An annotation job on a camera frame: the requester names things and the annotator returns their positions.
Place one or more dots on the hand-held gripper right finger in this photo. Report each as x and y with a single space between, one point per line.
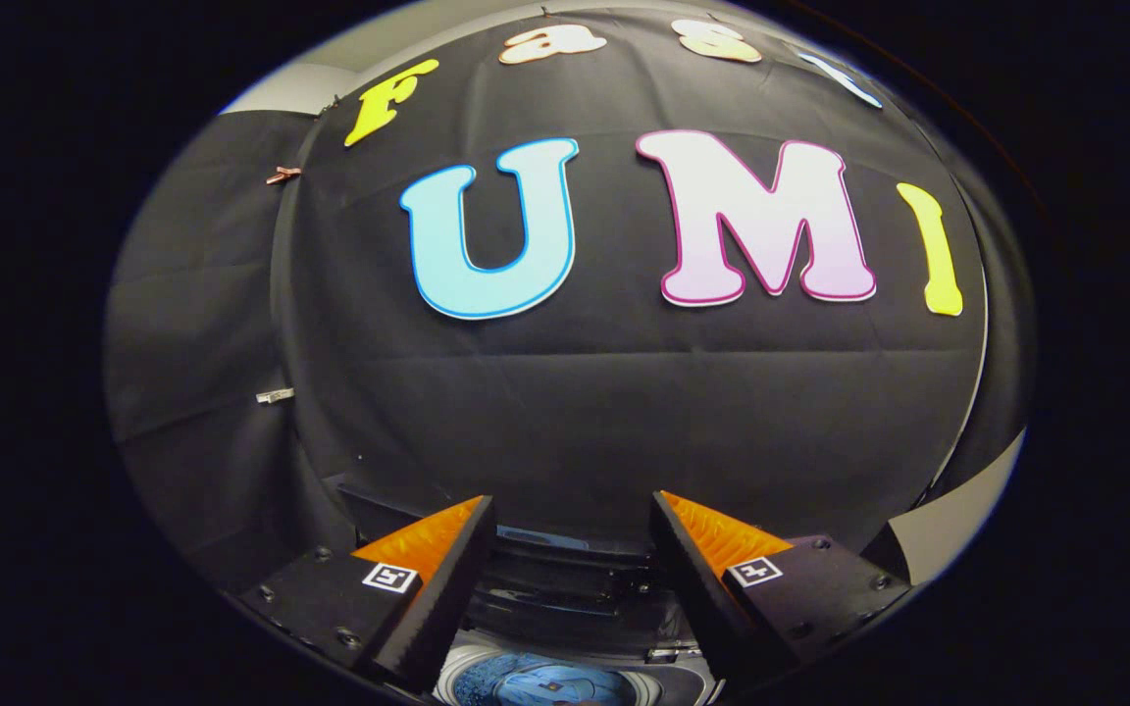
697 598

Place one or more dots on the light blue polo shirt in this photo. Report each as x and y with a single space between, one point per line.
545 686

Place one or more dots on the grey appliance cabinet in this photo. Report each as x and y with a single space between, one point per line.
957 520

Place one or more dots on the black backdrop cloth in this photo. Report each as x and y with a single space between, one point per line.
575 412

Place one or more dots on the small grey washing machine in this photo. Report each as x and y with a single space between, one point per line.
668 672

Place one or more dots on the silver clip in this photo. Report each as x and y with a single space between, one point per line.
275 395

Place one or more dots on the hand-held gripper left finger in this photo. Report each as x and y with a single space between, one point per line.
447 588

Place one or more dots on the pink clip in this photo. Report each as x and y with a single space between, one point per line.
282 176

